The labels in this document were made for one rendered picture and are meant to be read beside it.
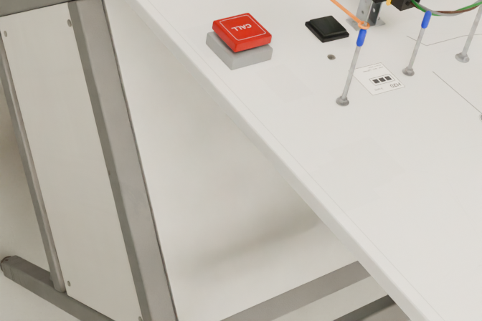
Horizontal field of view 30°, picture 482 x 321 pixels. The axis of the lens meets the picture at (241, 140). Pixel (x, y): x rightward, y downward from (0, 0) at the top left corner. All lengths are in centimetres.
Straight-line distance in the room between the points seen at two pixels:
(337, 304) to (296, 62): 161
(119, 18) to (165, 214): 29
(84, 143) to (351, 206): 61
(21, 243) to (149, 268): 81
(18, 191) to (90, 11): 88
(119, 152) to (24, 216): 83
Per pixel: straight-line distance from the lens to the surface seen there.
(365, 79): 105
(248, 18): 104
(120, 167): 130
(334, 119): 98
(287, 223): 146
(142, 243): 133
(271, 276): 146
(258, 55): 102
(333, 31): 110
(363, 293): 264
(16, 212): 210
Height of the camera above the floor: 198
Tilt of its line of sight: 58 degrees down
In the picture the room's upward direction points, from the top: 95 degrees clockwise
